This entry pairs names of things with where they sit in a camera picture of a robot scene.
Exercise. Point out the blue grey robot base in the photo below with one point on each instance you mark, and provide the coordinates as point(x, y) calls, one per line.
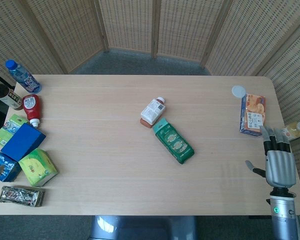
point(142, 227)

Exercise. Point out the white round disc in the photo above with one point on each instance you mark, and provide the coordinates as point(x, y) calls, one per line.
point(239, 91)

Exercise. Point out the blue cap water bottle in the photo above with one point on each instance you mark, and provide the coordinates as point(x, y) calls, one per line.
point(23, 76)

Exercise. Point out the red ketchup bottle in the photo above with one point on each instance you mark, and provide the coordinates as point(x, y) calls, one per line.
point(31, 106)

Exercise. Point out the orange and blue cracker box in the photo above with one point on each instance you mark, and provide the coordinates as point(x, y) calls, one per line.
point(252, 114)

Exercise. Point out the woven folding screen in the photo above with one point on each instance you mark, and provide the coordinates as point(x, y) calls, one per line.
point(150, 30)

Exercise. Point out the dark drink bottle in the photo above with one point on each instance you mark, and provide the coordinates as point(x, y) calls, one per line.
point(5, 96)

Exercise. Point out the white bottle with brown cap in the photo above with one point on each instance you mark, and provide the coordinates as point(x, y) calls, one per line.
point(153, 111)

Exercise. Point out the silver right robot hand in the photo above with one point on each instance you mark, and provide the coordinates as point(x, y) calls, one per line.
point(280, 166)

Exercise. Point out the green flat package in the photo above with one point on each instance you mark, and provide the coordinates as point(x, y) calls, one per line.
point(7, 128)

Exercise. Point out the yellow juice bottle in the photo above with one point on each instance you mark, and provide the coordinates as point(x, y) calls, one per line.
point(293, 130)

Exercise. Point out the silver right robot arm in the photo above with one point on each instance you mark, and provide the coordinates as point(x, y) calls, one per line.
point(282, 215)

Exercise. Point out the yellow green tissue box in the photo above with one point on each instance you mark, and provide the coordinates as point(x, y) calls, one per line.
point(37, 167)

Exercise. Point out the plain blue box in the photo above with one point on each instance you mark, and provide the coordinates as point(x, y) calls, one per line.
point(22, 142)

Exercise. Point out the green packaged food bag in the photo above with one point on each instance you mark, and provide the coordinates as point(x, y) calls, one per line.
point(173, 140)

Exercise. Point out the dark shiny snack packet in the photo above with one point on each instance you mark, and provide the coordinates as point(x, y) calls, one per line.
point(21, 195)

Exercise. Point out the blue patterned tissue box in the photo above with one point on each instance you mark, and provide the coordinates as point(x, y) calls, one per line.
point(3, 165)

